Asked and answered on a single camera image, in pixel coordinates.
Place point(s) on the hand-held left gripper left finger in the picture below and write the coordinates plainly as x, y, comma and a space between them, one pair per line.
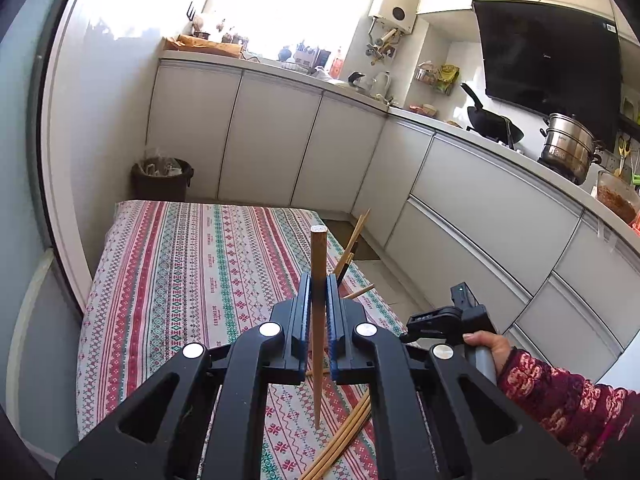
306, 320

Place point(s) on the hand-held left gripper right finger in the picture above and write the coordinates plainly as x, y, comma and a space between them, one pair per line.
331, 330

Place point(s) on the light bamboo chopstick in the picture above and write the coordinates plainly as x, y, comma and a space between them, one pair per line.
356, 230
360, 291
364, 222

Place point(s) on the dark brown wooden chopstick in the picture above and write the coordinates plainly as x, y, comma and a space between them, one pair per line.
318, 260

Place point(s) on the black chopstick gold band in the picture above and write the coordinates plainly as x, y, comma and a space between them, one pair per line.
345, 267

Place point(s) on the pile of wooden chopsticks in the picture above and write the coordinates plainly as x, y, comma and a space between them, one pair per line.
350, 425

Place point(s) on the person's right hand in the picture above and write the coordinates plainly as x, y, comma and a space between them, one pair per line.
497, 347

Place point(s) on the patterned striped tablecloth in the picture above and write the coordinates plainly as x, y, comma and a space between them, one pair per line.
190, 285

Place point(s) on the glass jar red contents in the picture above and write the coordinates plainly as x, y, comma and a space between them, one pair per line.
620, 200

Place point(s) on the white kitchen base cabinets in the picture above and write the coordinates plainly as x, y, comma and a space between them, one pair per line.
270, 135

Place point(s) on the black wok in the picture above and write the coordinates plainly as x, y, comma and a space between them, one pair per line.
492, 122

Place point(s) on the steel steamer pot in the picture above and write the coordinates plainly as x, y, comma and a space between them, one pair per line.
570, 147

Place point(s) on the dark trash bin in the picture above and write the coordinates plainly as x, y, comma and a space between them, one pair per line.
162, 180

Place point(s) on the yellow scissors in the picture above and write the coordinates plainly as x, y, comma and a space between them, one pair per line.
623, 152

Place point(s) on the white kettle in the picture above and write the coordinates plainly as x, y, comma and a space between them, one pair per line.
382, 85

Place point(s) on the orange bottle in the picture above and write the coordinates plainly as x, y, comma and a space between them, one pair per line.
338, 62

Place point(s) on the black range hood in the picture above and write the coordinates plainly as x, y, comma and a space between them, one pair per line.
545, 60

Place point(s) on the countertop utensil rack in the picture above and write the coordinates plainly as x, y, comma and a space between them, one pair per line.
310, 56

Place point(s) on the yellow cloth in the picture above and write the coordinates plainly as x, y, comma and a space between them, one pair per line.
205, 46

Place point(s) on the white water heater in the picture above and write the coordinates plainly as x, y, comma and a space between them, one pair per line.
395, 2

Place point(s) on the kitchen window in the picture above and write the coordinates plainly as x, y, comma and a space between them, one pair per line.
250, 0

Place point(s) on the wall rack with packets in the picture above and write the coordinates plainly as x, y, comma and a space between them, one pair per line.
440, 77

